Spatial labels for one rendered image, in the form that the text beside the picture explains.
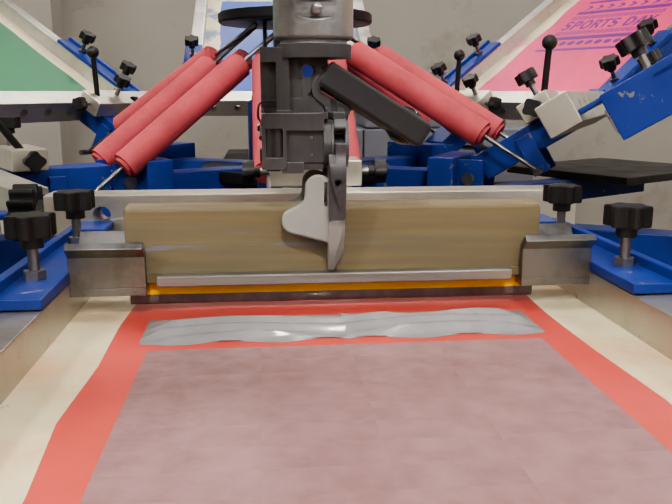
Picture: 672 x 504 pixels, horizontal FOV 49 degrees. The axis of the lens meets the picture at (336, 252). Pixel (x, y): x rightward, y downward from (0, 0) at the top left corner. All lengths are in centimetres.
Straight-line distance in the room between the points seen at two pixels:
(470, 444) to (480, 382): 10
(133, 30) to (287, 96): 416
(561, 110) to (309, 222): 52
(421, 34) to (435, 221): 421
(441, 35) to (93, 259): 434
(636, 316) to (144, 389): 42
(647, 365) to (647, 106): 52
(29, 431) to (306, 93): 38
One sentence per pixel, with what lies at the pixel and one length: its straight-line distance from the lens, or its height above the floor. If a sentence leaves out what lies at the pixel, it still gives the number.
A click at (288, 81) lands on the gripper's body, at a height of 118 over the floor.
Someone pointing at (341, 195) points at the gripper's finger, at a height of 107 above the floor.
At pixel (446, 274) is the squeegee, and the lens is 74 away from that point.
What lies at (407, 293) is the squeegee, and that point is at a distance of 76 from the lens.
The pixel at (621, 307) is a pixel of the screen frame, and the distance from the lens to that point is 73.
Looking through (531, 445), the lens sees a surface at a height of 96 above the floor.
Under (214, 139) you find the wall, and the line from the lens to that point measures 480.
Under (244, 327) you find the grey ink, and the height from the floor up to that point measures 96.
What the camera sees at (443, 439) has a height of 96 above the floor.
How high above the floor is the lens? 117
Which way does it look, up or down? 12 degrees down
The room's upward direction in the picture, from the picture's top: straight up
